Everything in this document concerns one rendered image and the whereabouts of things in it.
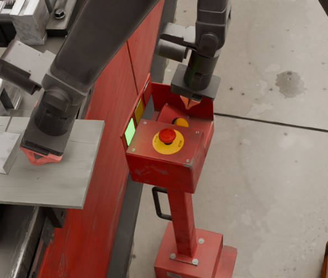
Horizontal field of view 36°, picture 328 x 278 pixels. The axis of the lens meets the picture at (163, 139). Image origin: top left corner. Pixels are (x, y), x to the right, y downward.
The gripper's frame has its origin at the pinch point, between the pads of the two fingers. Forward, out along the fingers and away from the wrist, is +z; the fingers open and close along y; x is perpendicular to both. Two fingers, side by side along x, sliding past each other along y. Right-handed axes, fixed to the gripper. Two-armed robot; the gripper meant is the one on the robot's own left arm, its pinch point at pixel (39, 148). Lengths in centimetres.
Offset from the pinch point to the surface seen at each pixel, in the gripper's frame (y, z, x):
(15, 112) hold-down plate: -16.7, 16.1, -6.7
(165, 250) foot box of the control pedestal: -24, 72, 53
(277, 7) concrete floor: -170, 63, 92
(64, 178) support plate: 5.1, -1.9, 5.3
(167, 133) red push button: -20.5, 8.4, 25.5
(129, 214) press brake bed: -41, 86, 43
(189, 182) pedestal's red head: -14.2, 14.4, 34.7
